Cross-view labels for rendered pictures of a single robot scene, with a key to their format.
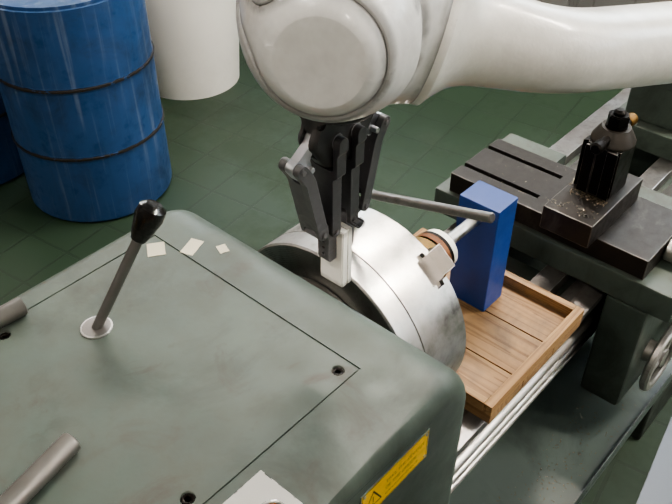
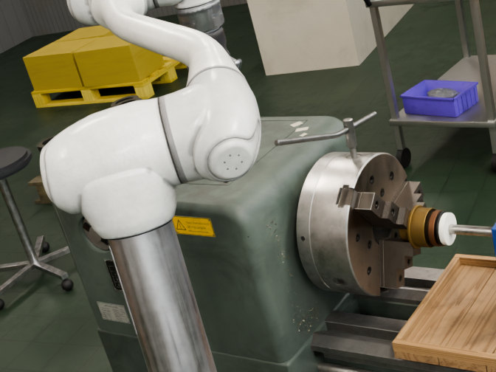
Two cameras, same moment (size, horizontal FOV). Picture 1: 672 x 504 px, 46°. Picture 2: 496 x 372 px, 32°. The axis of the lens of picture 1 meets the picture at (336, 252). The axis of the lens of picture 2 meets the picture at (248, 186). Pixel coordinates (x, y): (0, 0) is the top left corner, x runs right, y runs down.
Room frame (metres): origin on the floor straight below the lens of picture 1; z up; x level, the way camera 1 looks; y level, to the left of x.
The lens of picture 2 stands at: (0.57, -1.75, 1.96)
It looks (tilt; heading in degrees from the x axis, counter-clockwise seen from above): 23 degrees down; 88
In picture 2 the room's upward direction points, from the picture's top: 16 degrees counter-clockwise
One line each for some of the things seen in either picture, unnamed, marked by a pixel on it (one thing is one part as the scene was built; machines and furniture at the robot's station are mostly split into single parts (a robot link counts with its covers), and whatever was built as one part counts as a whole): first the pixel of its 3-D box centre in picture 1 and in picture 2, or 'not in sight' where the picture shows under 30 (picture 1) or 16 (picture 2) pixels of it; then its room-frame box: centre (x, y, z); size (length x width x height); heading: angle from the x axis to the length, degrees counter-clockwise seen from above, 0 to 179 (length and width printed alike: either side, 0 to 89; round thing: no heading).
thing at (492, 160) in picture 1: (564, 202); not in sight; (1.30, -0.46, 0.95); 0.43 x 0.18 x 0.04; 48
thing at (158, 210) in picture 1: (148, 221); not in sight; (0.67, 0.20, 1.38); 0.04 x 0.03 x 0.05; 138
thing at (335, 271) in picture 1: (333, 253); not in sight; (0.61, 0.00, 1.38); 0.03 x 0.01 x 0.07; 49
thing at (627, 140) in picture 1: (614, 133); not in sight; (1.25, -0.51, 1.14); 0.08 x 0.08 x 0.03
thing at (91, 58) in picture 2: not in sight; (109, 60); (-0.12, 6.08, 0.24); 1.32 x 0.90 x 0.48; 146
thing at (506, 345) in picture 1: (451, 314); (492, 310); (1.04, -0.21, 0.89); 0.36 x 0.30 x 0.04; 48
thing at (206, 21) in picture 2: not in sight; (201, 16); (0.62, 0.00, 1.61); 0.09 x 0.09 x 0.06
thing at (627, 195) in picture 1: (591, 202); not in sight; (1.23, -0.49, 1.00); 0.20 x 0.10 x 0.05; 138
